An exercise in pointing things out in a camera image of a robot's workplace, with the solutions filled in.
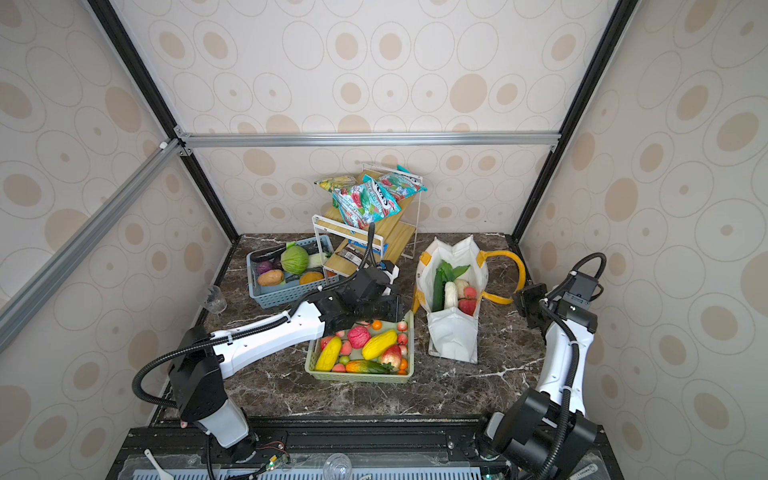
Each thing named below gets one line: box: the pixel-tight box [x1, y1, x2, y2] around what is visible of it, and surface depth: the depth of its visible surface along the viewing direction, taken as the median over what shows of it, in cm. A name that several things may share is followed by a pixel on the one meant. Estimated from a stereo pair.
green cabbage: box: [280, 241, 309, 275], surface depth 102 cm
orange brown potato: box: [258, 269, 284, 287], surface depth 104 cm
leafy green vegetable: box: [436, 259, 471, 283], surface depth 99 cm
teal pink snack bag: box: [362, 165, 428, 211], surface depth 82 cm
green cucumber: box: [432, 267, 446, 312], surface depth 96 cm
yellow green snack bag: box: [314, 176, 358, 192], surface depth 83 cm
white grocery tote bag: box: [413, 235, 526, 364], surface depth 89 cm
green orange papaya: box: [346, 360, 393, 374], surface depth 83 cm
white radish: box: [444, 281, 458, 309], surface depth 94 cm
